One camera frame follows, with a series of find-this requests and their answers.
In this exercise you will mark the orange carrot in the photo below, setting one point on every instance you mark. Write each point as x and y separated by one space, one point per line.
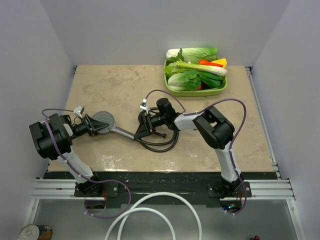
209 63

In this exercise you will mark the green celery stalk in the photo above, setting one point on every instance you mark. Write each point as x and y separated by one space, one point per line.
220 71

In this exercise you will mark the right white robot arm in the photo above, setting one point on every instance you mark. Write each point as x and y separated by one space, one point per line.
216 130

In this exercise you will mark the tin can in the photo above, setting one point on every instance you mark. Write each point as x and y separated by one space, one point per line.
36 232

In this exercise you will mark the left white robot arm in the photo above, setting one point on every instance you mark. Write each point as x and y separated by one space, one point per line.
53 139

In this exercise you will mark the napa cabbage at back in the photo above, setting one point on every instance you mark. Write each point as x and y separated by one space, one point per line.
193 55

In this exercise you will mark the dark green leafy vegetable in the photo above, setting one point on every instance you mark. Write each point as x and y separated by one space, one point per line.
213 81

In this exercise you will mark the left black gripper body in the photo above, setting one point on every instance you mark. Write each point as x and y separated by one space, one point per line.
84 127

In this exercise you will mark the yellow pepper piece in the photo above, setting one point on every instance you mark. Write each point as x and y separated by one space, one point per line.
222 62

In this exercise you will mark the grey shower head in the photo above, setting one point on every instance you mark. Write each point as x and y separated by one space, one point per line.
108 119

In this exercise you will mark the black mounting base plate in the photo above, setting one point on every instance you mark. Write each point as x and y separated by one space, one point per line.
198 188

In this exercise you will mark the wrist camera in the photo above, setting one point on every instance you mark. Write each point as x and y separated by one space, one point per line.
144 105
79 111

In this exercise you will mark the green vegetable tray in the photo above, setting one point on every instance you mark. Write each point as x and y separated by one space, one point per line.
170 68

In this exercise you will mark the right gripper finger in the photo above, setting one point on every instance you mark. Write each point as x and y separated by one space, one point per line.
141 134
143 126

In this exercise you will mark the napa cabbage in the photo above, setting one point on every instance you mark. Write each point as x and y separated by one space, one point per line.
193 55
185 81

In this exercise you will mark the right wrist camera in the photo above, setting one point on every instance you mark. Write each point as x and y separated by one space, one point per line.
144 105

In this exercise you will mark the napa cabbage in front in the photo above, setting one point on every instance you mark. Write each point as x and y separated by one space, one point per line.
185 81

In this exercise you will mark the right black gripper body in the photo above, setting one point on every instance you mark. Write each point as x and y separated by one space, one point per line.
152 122

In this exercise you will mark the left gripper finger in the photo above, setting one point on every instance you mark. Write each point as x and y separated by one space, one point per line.
95 123
103 129

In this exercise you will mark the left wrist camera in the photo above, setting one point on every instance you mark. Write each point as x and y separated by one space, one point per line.
79 111

